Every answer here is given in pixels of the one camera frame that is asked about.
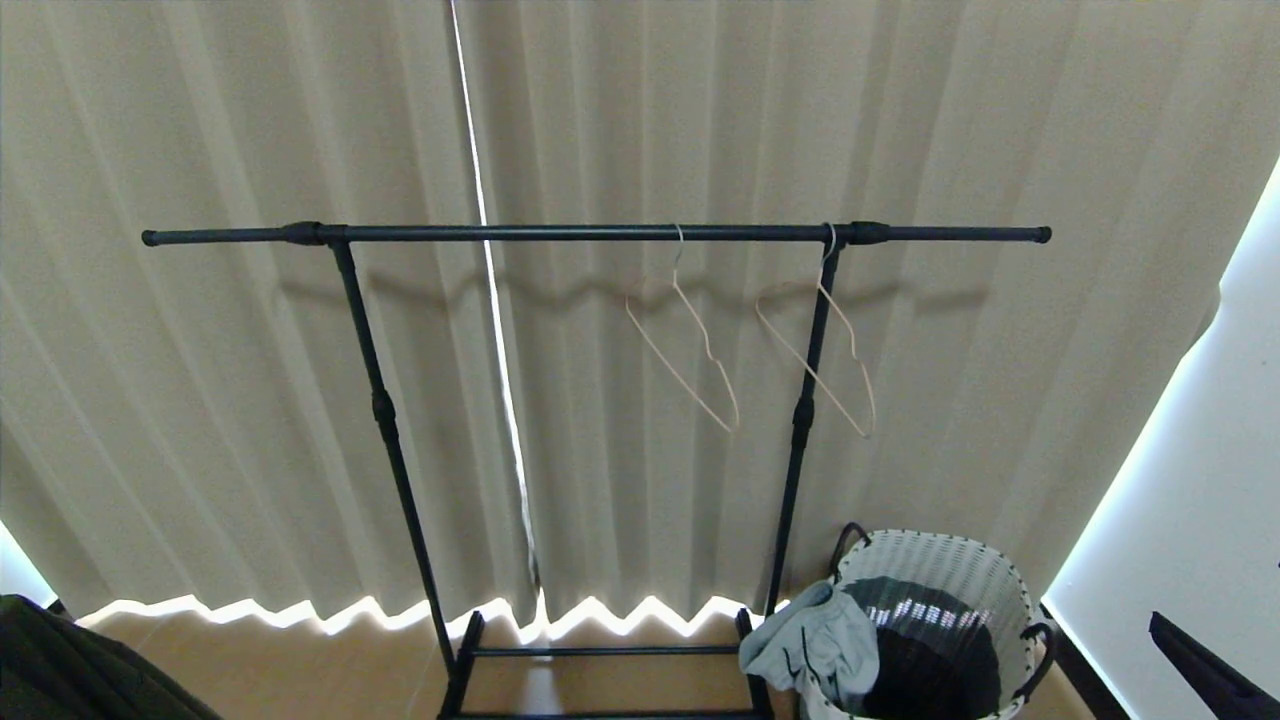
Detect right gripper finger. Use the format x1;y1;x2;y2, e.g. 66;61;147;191
1147;610;1280;720

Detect green long-sleeved shirt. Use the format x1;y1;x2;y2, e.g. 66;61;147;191
0;594;223;720

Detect beige curtain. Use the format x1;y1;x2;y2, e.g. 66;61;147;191
0;0;1280;641

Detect pale grey shorts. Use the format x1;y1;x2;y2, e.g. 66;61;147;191
738;580;882;716

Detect white laundry basket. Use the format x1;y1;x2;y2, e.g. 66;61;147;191
795;522;1062;720

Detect pink clothes hanger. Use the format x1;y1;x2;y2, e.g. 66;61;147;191
753;222;879;440
625;222;743;435

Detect black clothes rack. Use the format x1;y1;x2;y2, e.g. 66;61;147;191
140;220;1054;720

